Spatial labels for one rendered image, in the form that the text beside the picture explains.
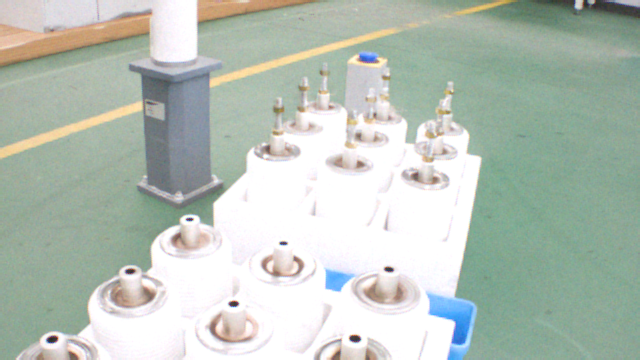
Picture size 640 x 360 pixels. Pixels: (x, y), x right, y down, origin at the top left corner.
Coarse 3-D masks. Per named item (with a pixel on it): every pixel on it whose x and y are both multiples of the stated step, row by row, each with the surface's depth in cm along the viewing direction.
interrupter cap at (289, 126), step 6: (288, 120) 107; (294, 120) 107; (312, 120) 107; (282, 126) 104; (288, 126) 104; (294, 126) 105; (312, 126) 105; (318, 126) 105; (288, 132) 102; (294, 132) 101; (300, 132) 102; (306, 132) 102; (312, 132) 102; (318, 132) 102
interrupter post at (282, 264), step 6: (282, 240) 65; (288, 240) 65; (276, 246) 64; (282, 246) 64; (288, 246) 64; (276, 252) 64; (282, 252) 64; (288, 252) 64; (276, 258) 64; (282, 258) 64; (288, 258) 64; (276, 264) 65; (282, 264) 64; (288, 264) 65; (276, 270) 65; (282, 270) 65; (288, 270) 65
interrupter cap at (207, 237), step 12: (168, 228) 71; (180, 228) 71; (204, 228) 72; (168, 240) 69; (180, 240) 69; (204, 240) 70; (216, 240) 69; (168, 252) 66; (180, 252) 67; (192, 252) 67; (204, 252) 67
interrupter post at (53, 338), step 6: (42, 336) 48; (48, 336) 48; (54, 336) 48; (60, 336) 48; (42, 342) 47; (48, 342) 48; (54, 342) 48; (60, 342) 48; (42, 348) 47; (48, 348) 47; (54, 348) 47; (60, 348) 47; (66, 348) 48; (48, 354) 47; (54, 354) 47; (60, 354) 48; (66, 354) 48
